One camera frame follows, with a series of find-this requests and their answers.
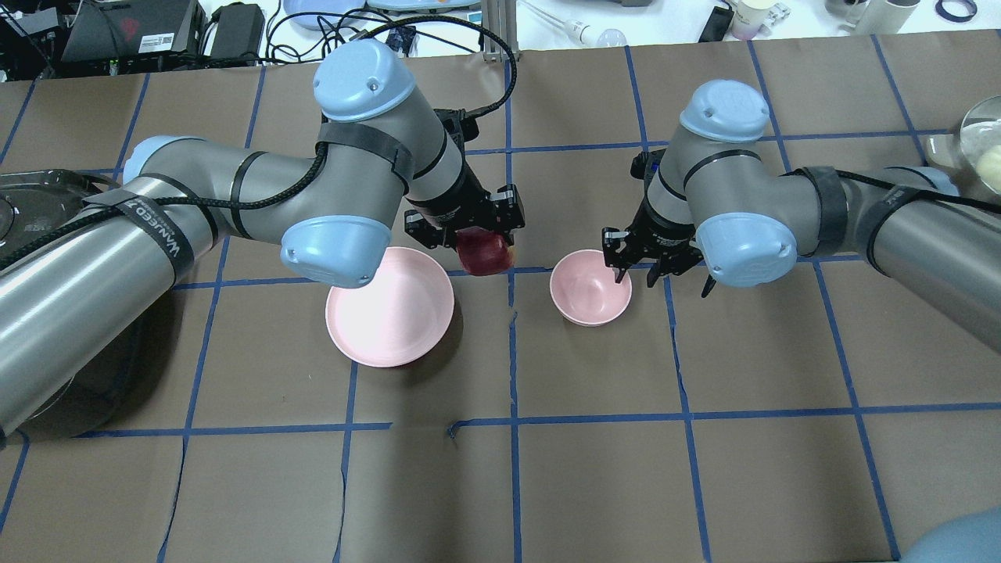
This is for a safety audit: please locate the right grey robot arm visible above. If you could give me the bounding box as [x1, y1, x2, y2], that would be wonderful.
[601, 79, 1000, 350]

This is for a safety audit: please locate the light bulb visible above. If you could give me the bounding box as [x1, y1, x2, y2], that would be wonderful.
[516, 1, 629, 48]

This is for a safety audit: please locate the steel pot with handles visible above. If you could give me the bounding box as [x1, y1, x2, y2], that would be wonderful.
[925, 95, 1000, 204]

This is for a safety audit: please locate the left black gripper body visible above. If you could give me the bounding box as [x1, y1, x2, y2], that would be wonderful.
[404, 185, 525, 249]

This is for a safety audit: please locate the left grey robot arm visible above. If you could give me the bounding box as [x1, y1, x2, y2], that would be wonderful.
[2, 38, 526, 441]

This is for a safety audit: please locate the white bun in pot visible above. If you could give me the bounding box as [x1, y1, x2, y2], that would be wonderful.
[974, 144, 1001, 193]

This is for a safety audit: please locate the aluminium frame post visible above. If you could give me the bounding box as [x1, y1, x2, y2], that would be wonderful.
[479, 0, 521, 62]

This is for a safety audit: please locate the light blue plate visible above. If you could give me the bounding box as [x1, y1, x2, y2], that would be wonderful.
[274, 1, 371, 31]

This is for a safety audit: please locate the pink bowl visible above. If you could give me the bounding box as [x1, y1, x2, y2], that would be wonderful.
[548, 249, 633, 327]

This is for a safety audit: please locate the pink plate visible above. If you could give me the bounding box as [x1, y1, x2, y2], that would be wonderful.
[325, 246, 455, 368]

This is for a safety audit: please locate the lilac white cup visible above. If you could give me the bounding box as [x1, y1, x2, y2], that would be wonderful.
[730, 0, 777, 41]

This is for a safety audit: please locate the red apple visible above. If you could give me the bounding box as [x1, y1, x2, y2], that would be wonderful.
[455, 227, 515, 277]

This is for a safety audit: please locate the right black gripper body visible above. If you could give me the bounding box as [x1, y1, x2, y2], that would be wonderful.
[601, 206, 703, 274]

